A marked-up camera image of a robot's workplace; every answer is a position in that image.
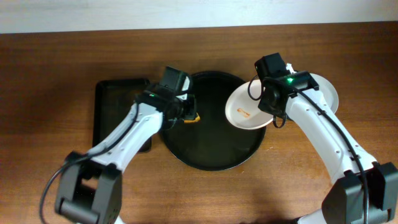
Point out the black round tray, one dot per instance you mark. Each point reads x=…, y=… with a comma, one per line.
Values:
x=212, y=143

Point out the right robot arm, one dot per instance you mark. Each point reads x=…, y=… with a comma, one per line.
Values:
x=363, y=190

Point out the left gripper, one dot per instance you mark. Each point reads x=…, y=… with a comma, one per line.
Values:
x=189, y=107

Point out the pale green plate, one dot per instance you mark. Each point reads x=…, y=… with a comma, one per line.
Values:
x=329, y=92

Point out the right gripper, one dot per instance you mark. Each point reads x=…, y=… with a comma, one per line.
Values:
x=268, y=104

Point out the pink white plate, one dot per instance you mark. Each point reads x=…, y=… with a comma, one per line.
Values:
x=242, y=111

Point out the black rectangular tray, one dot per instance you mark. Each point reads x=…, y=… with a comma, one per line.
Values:
x=113, y=100

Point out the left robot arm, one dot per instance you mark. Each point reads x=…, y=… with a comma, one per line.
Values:
x=90, y=187

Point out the orange green sponge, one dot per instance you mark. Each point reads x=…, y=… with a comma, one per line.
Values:
x=195, y=120

